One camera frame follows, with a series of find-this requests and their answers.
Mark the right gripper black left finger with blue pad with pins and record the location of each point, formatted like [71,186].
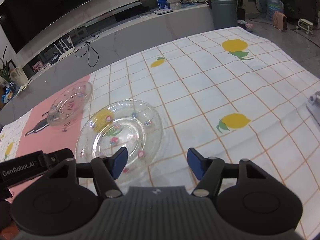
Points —
[106,170]

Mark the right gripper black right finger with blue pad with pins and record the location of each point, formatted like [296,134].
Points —
[208,172]

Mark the clear glass plate with flowers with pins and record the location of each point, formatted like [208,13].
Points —
[69,104]

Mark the pink restaurant placemat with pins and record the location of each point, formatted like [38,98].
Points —
[45,124]

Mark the blue snack bags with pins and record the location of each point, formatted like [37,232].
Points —
[10,91]

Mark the green potted plant white pot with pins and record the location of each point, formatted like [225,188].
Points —
[9,72]

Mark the phone on stand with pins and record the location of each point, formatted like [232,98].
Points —
[313,105]

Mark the white wifi router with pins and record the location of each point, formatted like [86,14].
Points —
[64,48]

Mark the black television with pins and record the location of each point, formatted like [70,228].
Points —
[22,20]

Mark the grey-green trash bin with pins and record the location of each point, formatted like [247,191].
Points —
[224,13]

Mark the pink heater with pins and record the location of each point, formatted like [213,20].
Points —
[279,21]

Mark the white small stool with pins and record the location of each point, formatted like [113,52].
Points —
[305,25]

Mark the water bottle jug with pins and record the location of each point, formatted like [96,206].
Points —
[272,7]

